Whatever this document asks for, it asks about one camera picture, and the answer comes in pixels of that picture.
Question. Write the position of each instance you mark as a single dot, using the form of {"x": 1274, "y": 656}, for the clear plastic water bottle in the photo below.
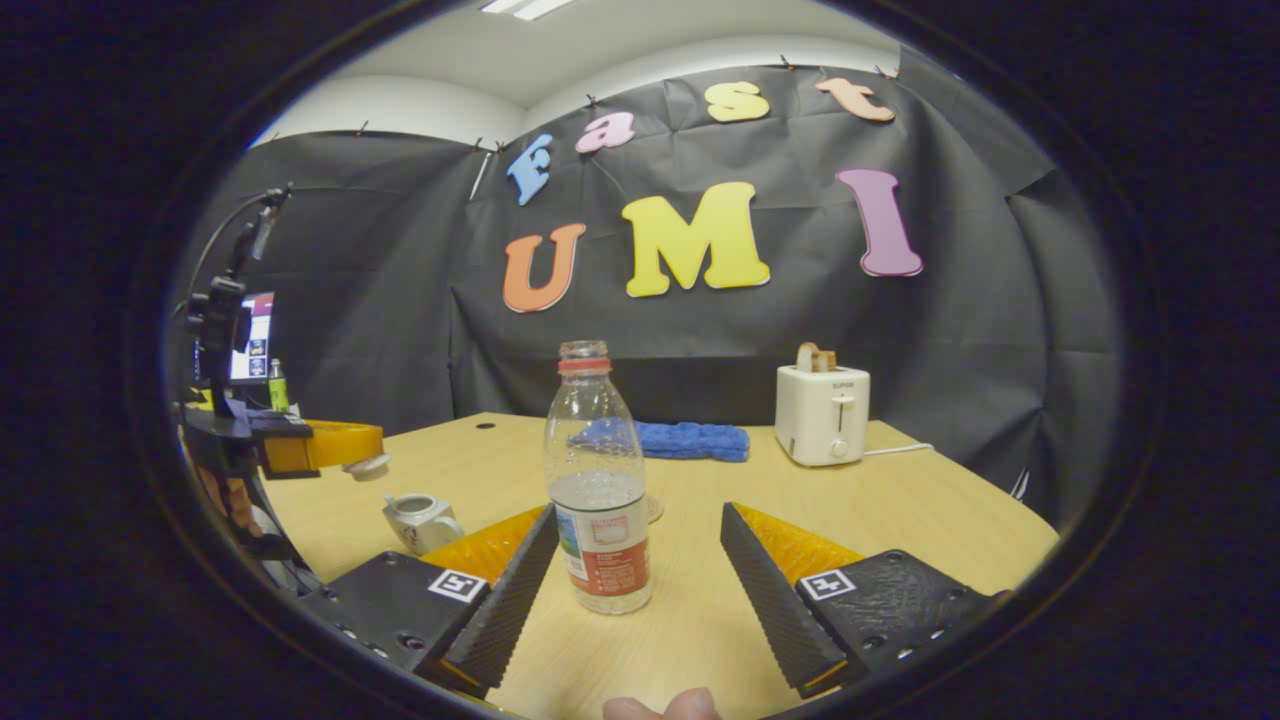
{"x": 600, "y": 450}

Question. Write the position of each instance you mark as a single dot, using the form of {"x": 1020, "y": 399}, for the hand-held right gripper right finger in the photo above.
{"x": 770, "y": 600}

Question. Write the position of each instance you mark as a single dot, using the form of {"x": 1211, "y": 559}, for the white teacup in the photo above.
{"x": 420, "y": 525}

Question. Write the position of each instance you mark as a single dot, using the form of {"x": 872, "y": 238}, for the computer monitor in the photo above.
{"x": 258, "y": 345}

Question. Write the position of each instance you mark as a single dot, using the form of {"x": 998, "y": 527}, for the green drink bottle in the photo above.
{"x": 279, "y": 395}

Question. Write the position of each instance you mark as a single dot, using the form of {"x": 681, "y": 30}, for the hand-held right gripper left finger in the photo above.
{"x": 510, "y": 600}

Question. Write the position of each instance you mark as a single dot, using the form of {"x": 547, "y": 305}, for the ceiling light panel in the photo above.
{"x": 530, "y": 7}

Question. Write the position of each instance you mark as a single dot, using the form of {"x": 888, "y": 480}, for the brown bread slice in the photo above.
{"x": 826, "y": 362}

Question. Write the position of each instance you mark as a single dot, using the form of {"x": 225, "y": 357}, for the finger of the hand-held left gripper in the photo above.
{"x": 340, "y": 442}

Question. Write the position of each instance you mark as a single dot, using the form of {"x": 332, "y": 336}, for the blue towel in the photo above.
{"x": 700, "y": 440}

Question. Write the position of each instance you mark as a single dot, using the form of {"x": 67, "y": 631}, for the black backdrop cloth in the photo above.
{"x": 400, "y": 300}

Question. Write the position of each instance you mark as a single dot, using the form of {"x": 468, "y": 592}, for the white toaster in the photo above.
{"x": 820, "y": 420}

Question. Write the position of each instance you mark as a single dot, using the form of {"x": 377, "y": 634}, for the light bread slice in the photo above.
{"x": 806, "y": 358}

